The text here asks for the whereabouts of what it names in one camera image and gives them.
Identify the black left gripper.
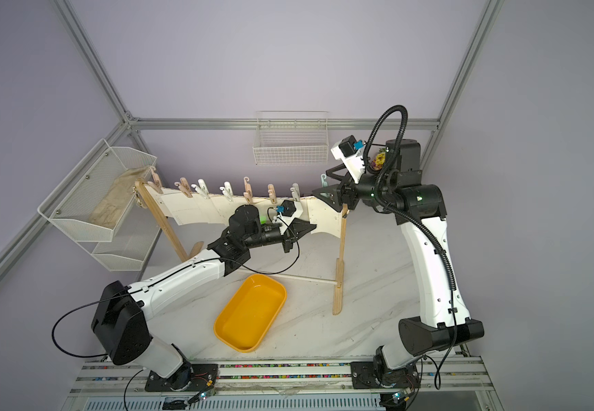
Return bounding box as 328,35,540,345
244,220,317,254

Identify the pink clothespin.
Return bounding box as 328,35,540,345
267,184,277,205
148,166,163,195
243,176,253,205
175,177,193,198

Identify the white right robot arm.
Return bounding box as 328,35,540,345
313,104,485,385

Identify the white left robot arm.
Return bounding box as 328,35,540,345
91,200,317,391

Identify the dark vase with yellow flowers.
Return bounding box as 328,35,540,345
370,148,387,172

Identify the wooden clothesline rack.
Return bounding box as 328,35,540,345
131,176,350,316

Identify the white clothespin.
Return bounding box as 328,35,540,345
220,182,235,202
192,179,210,200

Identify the yellow plastic tray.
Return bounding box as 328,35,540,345
213,274,288,353

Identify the white mesh shelf basket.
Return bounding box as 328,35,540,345
38,140,160,272

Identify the beige cloth in basket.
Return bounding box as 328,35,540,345
88,166,151,229

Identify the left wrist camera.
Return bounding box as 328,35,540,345
275,200,300,224

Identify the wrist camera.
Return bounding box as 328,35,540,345
275,200,300,224
331,135,365,183

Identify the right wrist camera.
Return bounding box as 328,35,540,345
331,135,365,183

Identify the white wire wall basket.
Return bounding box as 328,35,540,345
252,111,329,166

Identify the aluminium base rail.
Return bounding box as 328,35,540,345
62,357,504,410

